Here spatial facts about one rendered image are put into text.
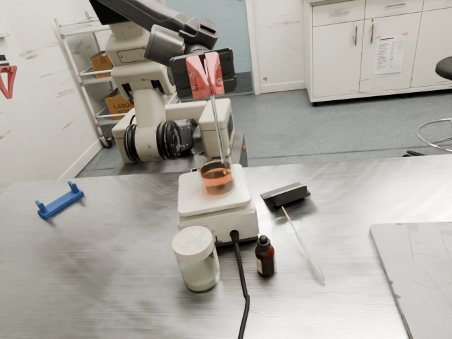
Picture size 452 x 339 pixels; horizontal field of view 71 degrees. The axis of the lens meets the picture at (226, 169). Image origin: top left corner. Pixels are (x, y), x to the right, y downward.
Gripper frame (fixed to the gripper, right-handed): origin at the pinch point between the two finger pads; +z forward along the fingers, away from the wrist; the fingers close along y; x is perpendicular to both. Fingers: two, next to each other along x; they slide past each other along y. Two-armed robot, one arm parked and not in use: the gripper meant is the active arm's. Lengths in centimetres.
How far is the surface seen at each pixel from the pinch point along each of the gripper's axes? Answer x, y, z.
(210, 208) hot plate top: 17.2, -3.7, 5.0
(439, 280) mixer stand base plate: 24.8, 23.9, 21.0
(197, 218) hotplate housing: 18.9, -6.1, 4.6
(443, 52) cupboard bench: 65, 202, -185
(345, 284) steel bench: 25.8, 12.6, 17.6
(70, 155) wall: 87, -101, -187
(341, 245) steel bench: 25.8, 15.5, 10.6
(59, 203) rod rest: 25.1, -37.1, -19.1
